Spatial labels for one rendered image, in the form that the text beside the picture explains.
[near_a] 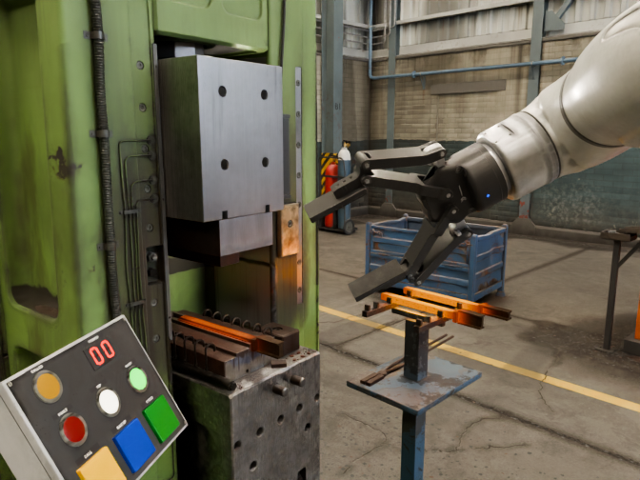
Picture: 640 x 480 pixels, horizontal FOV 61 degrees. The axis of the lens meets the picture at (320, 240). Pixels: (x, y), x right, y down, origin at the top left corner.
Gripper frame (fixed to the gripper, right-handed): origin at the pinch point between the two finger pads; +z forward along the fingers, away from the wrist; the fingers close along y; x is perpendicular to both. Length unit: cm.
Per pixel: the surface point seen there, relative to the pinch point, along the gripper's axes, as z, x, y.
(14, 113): 59, -105, 10
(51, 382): 54, -23, -14
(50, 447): 56, -13, -18
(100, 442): 53, -18, -26
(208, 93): 11, -81, -3
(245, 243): 22, -73, -40
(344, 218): -23, -657, -467
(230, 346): 41, -65, -63
